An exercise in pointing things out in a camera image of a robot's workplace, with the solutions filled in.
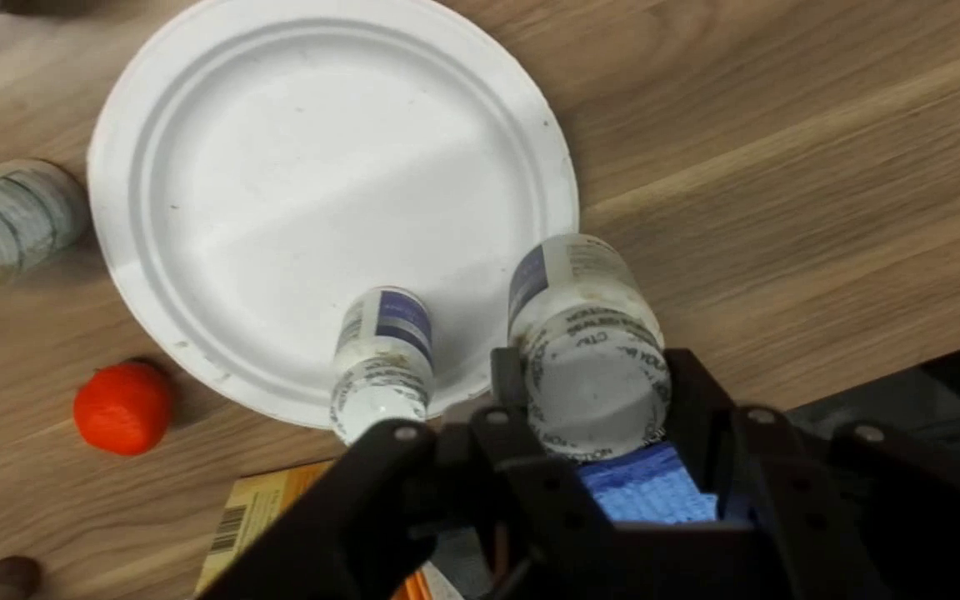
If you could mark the white cap pill bottle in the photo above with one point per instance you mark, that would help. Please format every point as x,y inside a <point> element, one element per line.
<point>382,365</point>
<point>590,346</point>

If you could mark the glue bottle with white cap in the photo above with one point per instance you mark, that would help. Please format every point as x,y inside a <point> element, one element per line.
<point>41,214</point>

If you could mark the blue sponge cloth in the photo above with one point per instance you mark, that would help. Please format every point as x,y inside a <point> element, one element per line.
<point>648,488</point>

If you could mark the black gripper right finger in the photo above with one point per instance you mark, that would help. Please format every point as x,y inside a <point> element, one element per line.
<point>702,404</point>

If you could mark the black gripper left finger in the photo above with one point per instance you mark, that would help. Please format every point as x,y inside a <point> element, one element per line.
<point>507,382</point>

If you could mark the white paper plate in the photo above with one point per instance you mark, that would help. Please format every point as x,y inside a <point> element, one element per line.
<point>267,163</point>

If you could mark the orange plushie ball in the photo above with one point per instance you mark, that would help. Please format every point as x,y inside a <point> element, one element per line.
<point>125,409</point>

